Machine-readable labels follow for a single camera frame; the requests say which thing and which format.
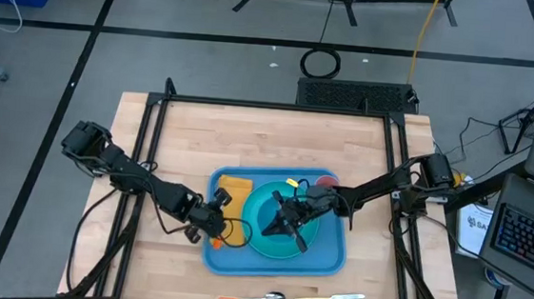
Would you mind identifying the pink cup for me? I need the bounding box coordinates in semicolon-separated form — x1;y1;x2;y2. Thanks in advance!
315;173;342;190

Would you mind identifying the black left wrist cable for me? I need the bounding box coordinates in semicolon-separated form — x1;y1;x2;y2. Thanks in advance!
218;215;256;251

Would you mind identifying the yellow cable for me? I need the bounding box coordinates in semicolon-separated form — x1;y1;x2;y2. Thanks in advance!
405;0;445;88

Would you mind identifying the white labelled box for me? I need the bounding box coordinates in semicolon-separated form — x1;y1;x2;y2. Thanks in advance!
452;202;496;261

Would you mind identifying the black tripod stand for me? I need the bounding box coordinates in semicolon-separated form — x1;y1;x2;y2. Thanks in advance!
495;90;534;157

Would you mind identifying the yellow plug bundle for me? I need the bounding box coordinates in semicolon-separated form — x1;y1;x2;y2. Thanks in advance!
449;169;467;189

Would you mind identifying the computer keyboard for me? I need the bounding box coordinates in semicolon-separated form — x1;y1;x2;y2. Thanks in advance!
475;169;534;299

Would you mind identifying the yellow cloth napkin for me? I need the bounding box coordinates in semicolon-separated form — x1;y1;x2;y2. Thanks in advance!
212;173;256;249

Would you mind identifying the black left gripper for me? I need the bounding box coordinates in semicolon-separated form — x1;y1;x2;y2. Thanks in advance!
181;185;234;248

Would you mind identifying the blue and white roll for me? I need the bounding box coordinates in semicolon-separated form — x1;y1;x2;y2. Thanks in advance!
484;268;512;289

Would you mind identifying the teal plate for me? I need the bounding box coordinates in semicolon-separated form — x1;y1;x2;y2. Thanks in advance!
238;177;324;263

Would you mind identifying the black perforated computer case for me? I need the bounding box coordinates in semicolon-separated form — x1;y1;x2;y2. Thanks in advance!
294;74;422;116

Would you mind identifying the coiled black cable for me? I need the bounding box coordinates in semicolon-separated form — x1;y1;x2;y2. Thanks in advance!
298;45;344;82

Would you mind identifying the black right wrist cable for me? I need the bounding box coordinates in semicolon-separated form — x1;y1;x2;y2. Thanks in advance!
336;192;358;232

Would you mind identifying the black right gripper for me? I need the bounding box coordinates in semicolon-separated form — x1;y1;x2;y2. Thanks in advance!
262;181;343;257

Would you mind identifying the blue plastic tray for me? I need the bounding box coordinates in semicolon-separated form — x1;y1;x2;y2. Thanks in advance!
199;158;355;287

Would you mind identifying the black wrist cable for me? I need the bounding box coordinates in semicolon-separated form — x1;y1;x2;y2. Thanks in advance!
218;215;256;251
336;192;358;232

